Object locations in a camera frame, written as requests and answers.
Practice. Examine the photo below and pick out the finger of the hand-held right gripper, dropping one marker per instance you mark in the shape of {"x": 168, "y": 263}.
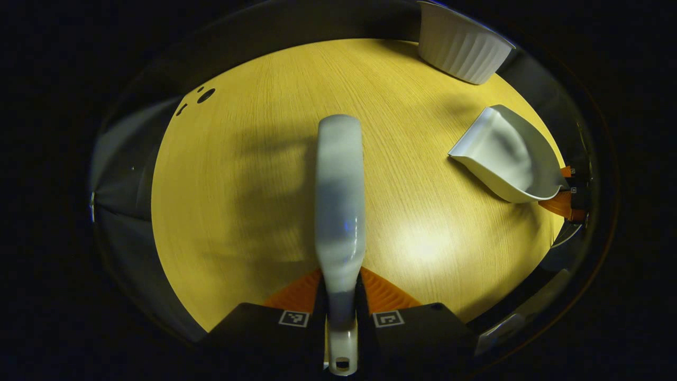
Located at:
{"x": 566, "y": 203}
{"x": 568, "y": 172}

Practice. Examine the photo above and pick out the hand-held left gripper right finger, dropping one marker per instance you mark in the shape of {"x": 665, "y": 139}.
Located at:
{"x": 423, "y": 338}

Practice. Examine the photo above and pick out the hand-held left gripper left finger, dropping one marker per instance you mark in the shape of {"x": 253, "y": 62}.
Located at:
{"x": 254, "y": 338}

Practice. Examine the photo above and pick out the light grey dustpan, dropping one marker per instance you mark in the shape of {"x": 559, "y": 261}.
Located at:
{"x": 508, "y": 153}

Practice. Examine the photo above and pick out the white ribbed garbage bin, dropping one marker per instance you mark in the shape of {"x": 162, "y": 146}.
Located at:
{"x": 460, "y": 47}

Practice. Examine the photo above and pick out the wooden desktop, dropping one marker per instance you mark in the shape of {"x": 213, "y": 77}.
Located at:
{"x": 238, "y": 185}

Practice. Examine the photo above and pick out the pale grey flat object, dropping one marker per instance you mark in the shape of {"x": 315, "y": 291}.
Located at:
{"x": 513, "y": 323}

